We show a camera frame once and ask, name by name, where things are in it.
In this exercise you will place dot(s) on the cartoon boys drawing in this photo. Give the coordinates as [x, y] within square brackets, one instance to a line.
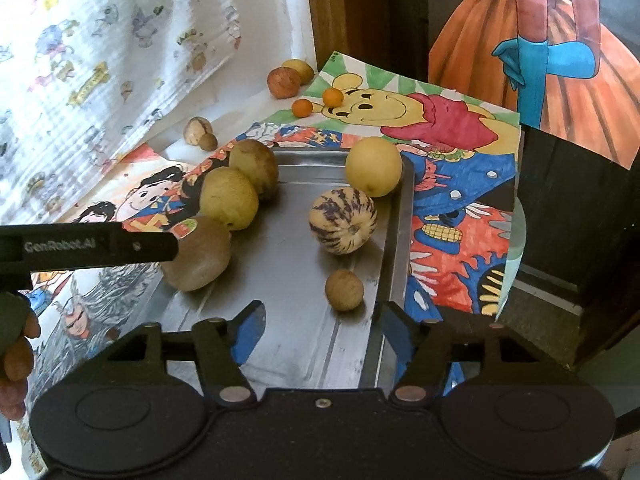
[150, 190]

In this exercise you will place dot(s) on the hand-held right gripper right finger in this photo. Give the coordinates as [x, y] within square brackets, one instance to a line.
[397, 340]

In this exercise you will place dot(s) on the oblong yellow-green fruit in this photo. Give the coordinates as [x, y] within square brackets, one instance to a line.
[229, 199]

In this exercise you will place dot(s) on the greenish-brown fruit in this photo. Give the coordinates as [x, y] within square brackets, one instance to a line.
[252, 167]

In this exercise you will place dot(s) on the blue red monster drawing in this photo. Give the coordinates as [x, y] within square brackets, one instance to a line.
[465, 220]

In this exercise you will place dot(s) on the small brown round fruit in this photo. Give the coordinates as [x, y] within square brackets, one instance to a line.
[209, 142]

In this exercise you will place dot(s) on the white cartoon-print cloth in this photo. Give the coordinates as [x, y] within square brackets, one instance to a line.
[100, 60]

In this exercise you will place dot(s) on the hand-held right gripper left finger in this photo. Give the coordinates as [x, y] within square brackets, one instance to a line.
[250, 335]

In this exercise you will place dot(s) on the brown kiwi with sticker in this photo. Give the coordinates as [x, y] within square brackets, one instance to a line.
[200, 266]

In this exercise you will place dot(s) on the person's left hand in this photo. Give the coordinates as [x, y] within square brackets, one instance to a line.
[19, 362]

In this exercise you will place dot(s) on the wall poster orange dress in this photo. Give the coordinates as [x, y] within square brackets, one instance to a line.
[575, 85]

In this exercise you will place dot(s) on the dark door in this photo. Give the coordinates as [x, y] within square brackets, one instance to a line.
[385, 20]

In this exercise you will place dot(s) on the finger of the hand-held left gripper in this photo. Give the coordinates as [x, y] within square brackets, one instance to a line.
[150, 247]

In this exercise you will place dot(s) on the grey-haired character drawing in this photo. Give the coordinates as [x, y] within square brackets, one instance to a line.
[100, 295]

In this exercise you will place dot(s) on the yellow bear drawing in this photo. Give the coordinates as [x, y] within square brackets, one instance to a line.
[390, 105]

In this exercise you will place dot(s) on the purple-striped pepino melon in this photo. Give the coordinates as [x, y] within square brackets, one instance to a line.
[342, 220]

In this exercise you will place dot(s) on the red-brown round fruit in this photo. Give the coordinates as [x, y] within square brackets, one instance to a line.
[283, 82]

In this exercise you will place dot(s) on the spiky-haired hero drawing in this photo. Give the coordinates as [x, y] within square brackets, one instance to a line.
[300, 135]

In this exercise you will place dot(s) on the round yellow lemon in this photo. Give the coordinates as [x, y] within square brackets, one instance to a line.
[374, 166]

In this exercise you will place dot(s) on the tan striped round fruit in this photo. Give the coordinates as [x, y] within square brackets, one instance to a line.
[194, 129]

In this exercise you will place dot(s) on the small orange kumquat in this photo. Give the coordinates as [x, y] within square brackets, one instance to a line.
[302, 108]
[332, 97]

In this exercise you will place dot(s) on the yellow-green round fruit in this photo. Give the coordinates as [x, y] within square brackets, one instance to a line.
[302, 70]

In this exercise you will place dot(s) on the small tan round fruit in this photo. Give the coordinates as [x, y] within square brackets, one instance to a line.
[344, 290]

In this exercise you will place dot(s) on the metal tray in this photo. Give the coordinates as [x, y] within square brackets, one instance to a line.
[300, 320]

